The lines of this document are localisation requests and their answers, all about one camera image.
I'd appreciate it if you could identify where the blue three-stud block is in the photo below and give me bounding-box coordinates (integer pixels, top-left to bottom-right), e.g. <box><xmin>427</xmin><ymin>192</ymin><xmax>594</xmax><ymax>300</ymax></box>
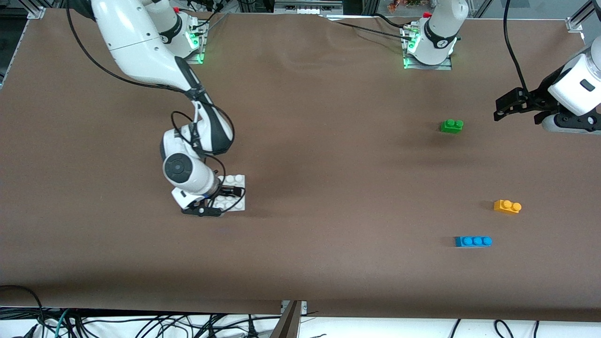
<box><xmin>455</xmin><ymin>236</ymin><xmax>493</xmax><ymax>248</ymax></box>

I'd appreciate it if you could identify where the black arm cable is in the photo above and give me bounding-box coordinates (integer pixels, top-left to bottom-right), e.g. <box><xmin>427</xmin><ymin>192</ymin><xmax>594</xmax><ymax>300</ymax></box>
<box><xmin>503</xmin><ymin>0</ymin><xmax>530</xmax><ymax>93</ymax></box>
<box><xmin>66</xmin><ymin>0</ymin><xmax>235</xmax><ymax>198</ymax></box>

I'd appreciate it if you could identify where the black base signal cable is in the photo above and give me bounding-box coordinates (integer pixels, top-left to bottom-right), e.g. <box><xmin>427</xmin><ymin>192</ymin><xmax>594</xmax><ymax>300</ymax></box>
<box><xmin>373</xmin><ymin>13</ymin><xmax>415</xmax><ymax>28</ymax></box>

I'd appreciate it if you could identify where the black base power cable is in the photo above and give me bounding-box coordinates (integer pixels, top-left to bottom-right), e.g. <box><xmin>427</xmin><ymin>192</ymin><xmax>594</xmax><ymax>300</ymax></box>
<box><xmin>326</xmin><ymin>19</ymin><xmax>407</xmax><ymax>39</ymax></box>

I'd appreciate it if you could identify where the white power strip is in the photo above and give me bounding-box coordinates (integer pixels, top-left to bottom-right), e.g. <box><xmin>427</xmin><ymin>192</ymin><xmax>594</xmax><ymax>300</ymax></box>
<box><xmin>274</xmin><ymin>0</ymin><xmax>344</xmax><ymax>15</ymax></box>

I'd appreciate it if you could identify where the teal floor cable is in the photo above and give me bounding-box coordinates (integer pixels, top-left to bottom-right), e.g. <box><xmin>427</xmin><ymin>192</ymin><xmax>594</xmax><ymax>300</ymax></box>
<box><xmin>53</xmin><ymin>309</ymin><xmax>70</xmax><ymax>338</ymax></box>

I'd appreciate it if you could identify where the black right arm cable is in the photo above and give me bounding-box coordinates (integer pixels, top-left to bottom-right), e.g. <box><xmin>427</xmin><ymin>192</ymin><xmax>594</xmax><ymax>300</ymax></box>
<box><xmin>66</xmin><ymin>0</ymin><xmax>235</xmax><ymax>198</ymax></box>

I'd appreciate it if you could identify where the black right base cable bundle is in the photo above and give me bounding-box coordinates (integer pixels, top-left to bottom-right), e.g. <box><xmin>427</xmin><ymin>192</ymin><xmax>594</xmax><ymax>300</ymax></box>
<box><xmin>185</xmin><ymin>0</ymin><xmax>231</xmax><ymax>30</ymax></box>

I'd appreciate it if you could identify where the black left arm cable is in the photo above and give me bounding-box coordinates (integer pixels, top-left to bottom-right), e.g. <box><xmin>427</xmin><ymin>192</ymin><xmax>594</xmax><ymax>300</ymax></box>
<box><xmin>503</xmin><ymin>0</ymin><xmax>530</xmax><ymax>93</ymax></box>

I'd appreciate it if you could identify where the aluminium table edge bracket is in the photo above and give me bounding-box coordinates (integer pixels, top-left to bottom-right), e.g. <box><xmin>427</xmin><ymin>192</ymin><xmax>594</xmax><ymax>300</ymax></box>
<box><xmin>270</xmin><ymin>300</ymin><xmax>308</xmax><ymax>338</ymax></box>

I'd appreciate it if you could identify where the black looped floor cable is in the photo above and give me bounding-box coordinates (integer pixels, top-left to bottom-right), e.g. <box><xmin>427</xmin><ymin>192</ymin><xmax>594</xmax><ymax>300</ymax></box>
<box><xmin>0</xmin><ymin>284</ymin><xmax>46</xmax><ymax>338</ymax></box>

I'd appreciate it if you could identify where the brown table cover sheet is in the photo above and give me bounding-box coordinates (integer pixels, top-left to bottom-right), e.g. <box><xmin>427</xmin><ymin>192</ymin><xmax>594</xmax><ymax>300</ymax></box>
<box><xmin>0</xmin><ymin>7</ymin><xmax>601</xmax><ymax>324</ymax></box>

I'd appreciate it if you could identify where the orange background item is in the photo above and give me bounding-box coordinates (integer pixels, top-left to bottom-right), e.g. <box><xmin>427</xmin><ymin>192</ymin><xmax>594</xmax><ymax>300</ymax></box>
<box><xmin>388</xmin><ymin>0</ymin><xmax>424</xmax><ymax>12</ymax></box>

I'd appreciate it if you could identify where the yellow two-stud block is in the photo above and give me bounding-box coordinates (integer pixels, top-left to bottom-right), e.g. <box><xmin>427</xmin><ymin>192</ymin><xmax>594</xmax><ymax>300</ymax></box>
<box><xmin>493</xmin><ymin>200</ymin><xmax>522</xmax><ymax>215</ymax></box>

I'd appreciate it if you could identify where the white studded base plate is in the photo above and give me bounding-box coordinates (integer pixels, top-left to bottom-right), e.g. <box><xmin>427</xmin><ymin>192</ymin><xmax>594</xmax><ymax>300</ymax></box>
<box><xmin>209</xmin><ymin>174</ymin><xmax>247</xmax><ymax>213</ymax></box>

